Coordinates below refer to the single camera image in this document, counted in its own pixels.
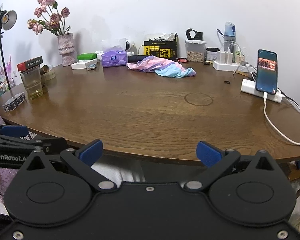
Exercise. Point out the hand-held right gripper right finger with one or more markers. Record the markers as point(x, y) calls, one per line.
point(208, 155)

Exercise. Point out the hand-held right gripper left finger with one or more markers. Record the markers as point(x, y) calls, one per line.
point(91, 153)

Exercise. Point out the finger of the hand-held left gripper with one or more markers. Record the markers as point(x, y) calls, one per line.
point(14, 130)
point(50, 143)

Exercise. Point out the pink and blue clothes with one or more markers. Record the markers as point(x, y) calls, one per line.
point(164, 67)

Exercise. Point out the small black white case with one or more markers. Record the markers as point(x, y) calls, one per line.
point(14, 102)

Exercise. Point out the glass cup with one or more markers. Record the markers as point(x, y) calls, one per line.
point(32, 85)

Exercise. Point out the pink paper decoration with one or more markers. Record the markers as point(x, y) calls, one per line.
point(6, 67)

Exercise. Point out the clear tape roll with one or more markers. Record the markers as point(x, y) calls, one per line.
point(50, 76)

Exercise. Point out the brown tape core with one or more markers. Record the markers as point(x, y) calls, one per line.
point(43, 69)

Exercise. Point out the red and black box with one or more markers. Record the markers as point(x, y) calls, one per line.
point(30, 63)

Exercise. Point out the black light stand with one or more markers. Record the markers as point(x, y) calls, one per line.
point(2, 55)

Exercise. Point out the flat white box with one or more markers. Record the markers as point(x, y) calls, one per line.
point(83, 64)

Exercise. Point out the small blue packet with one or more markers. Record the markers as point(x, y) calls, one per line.
point(92, 67)

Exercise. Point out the wooden chair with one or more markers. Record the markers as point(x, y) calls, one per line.
point(299, 172)

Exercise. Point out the green box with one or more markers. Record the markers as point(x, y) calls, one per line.
point(87, 56)

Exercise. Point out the pink textured vase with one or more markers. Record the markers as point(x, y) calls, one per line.
point(66, 50)

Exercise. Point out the purple tissue pack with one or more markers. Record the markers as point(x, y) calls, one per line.
point(114, 58)

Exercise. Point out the red packet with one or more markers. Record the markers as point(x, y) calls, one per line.
point(182, 60)

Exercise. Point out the white charger plug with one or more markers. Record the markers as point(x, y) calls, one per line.
point(220, 57)
point(229, 57)

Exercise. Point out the small white box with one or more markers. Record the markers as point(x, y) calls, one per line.
point(99, 54)

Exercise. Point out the small black-lidded jar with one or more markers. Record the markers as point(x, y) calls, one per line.
point(212, 54)

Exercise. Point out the smartphone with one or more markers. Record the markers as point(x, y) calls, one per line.
point(266, 70)

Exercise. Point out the studio light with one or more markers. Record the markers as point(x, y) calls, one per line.
point(7, 18)

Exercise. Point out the yellow and black box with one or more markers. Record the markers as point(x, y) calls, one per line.
point(161, 50)

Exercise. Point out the blue water bottle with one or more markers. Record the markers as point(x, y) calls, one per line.
point(228, 33)

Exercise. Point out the white security camera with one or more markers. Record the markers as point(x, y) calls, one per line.
point(128, 45)

